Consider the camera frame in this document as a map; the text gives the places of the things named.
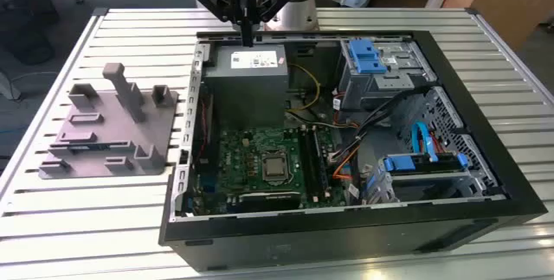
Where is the blue flat wire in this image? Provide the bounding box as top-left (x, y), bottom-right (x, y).
top-left (410, 121), bottom-right (440, 163)

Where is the green motherboard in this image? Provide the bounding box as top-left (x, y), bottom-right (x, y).
top-left (197, 126), bottom-right (350, 213)

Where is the wooden cabinet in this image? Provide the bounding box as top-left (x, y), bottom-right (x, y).
top-left (444, 0), bottom-right (554, 51)

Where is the hard disk in blue carrier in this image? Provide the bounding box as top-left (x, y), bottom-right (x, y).
top-left (381, 152), bottom-right (469, 174)

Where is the black PC case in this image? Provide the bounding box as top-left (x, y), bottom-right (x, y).
top-left (158, 29), bottom-right (549, 273)

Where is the yellow wire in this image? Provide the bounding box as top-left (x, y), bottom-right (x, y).
top-left (288, 64), bottom-right (322, 111)

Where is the black cable bundle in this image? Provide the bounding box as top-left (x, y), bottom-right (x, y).
top-left (353, 93), bottom-right (428, 145)

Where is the black graphics card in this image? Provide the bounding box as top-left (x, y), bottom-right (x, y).
top-left (237, 190), bottom-right (302, 211)

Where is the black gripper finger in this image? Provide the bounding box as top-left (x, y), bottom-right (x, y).
top-left (247, 0), bottom-right (297, 47)
top-left (189, 0), bottom-right (250, 47)

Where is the grey power supply unit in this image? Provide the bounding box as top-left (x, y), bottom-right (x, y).
top-left (202, 45), bottom-right (290, 128)

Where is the silver CPU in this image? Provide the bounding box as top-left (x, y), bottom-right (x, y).
top-left (263, 157), bottom-right (290, 177)

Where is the grey parts rack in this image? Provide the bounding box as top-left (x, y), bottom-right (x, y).
top-left (38, 62), bottom-right (182, 180)

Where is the CPU socket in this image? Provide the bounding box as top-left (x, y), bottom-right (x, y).
top-left (258, 148), bottom-right (297, 187)

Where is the silver metal drive cage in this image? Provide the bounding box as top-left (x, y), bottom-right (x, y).
top-left (340, 38), bottom-right (438, 112)

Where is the silver disk bay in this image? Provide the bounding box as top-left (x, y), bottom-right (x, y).
top-left (361, 153), bottom-right (500, 203)

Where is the black RAM slot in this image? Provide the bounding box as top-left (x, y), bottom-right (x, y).
top-left (300, 126), bottom-right (325, 200)

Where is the orange wire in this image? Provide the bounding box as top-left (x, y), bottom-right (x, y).
top-left (333, 153), bottom-right (361, 180)

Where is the blue plastic drive latch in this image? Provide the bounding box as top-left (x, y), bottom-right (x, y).
top-left (350, 39), bottom-right (389, 74)

